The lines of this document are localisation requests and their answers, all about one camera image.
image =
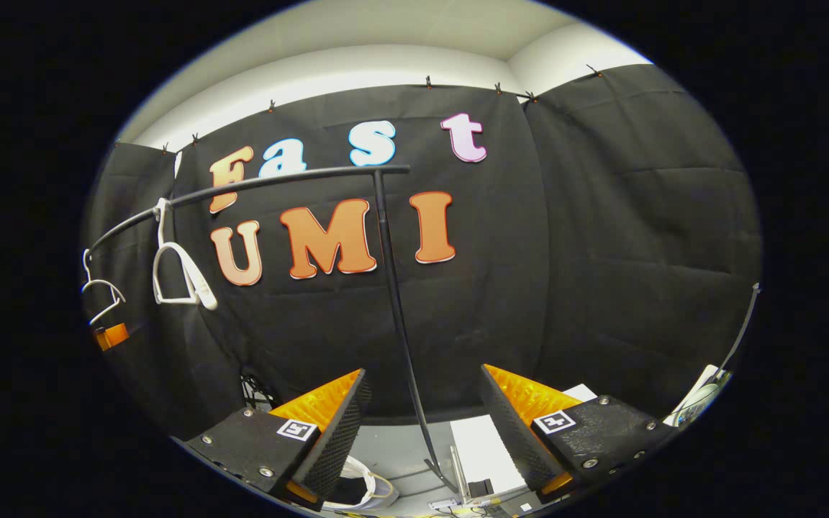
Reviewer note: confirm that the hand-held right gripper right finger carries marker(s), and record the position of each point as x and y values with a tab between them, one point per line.
515	439

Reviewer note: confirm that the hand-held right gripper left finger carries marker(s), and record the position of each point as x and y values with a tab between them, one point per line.
335	446

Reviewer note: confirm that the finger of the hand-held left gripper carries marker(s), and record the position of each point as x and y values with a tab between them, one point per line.
112	337

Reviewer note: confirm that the white plastic clothes hanger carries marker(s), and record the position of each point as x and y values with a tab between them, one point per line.
202	291
109	284

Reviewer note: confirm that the black metal clothes rack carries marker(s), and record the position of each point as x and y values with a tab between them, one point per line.
396	302

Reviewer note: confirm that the white flat board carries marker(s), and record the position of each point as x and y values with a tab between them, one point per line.
486	453

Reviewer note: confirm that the small black box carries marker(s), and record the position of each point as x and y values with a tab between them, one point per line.
481	488

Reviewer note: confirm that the black backdrop cloth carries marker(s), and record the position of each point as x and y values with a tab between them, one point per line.
601	252

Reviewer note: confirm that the thin black stand pole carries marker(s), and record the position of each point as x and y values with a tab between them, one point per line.
742	327

